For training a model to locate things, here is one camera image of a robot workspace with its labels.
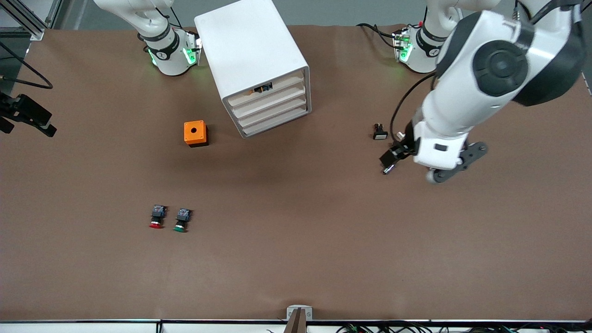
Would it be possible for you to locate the red push button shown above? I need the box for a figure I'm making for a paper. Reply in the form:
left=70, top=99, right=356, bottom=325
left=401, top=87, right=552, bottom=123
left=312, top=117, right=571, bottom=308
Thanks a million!
left=149, top=204, right=168, bottom=229

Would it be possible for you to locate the green push button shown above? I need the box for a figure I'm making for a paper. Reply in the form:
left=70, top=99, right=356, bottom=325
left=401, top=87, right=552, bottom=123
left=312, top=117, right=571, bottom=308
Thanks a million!
left=173, top=208, right=193, bottom=233

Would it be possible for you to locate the orange box with hole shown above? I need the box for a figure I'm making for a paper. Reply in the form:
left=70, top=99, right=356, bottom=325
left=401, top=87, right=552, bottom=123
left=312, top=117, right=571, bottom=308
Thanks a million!
left=184, top=120, right=210, bottom=148

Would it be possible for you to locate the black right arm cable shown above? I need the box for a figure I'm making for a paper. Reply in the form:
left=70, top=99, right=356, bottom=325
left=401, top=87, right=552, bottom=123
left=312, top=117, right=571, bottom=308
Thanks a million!
left=0, top=42, right=53, bottom=90

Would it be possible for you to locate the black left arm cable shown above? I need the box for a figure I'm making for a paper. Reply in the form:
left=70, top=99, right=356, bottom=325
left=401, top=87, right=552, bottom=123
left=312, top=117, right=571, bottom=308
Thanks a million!
left=390, top=72, right=438, bottom=140

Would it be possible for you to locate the aluminium frame profile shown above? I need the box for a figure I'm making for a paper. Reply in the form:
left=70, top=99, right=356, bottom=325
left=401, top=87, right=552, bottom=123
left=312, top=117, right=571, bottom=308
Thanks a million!
left=0, top=0, right=63, bottom=40

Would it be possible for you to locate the black arm base cable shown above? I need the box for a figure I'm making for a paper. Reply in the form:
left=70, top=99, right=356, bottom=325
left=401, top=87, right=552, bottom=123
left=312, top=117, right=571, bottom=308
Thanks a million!
left=356, top=23, right=399, bottom=49

